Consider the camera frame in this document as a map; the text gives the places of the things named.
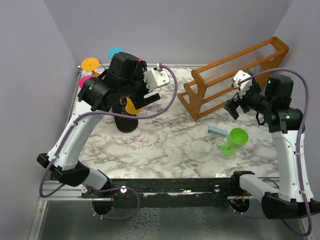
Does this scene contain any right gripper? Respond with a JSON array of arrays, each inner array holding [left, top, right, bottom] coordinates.
[[224, 81, 273, 119]]

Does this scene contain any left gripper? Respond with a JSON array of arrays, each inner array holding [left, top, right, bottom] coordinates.
[[120, 61, 161, 109]]

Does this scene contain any yellow wine glass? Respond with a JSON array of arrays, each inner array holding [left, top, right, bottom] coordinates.
[[125, 97, 143, 115], [81, 57, 100, 77]]

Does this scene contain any green wine glass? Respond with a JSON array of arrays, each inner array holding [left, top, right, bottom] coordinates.
[[220, 127, 249, 157]]

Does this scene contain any metal wine glass rack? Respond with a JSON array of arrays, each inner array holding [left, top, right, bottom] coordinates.
[[98, 59, 139, 134]]

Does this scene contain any blue wine glass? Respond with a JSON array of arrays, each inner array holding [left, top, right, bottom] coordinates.
[[107, 47, 124, 59]]

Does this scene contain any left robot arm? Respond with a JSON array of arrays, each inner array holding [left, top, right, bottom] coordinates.
[[37, 52, 170, 198]]

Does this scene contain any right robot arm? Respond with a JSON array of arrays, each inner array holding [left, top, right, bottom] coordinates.
[[224, 70, 320, 219]]

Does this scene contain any wooden dish rack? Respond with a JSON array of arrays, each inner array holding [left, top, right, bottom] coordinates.
[[177, 36, 290, 121]]

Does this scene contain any light blue eraser block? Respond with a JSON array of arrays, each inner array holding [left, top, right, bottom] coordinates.
[[207, 125, 229, 138]]

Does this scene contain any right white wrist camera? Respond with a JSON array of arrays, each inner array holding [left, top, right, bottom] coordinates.
[[231, 70, 252, 99]]

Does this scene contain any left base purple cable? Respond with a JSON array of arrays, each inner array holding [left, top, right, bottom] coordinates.
[[91, 186, 142, 221]]

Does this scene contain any black base frame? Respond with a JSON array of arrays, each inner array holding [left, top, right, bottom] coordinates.
[[81, 177, 250, 209]]

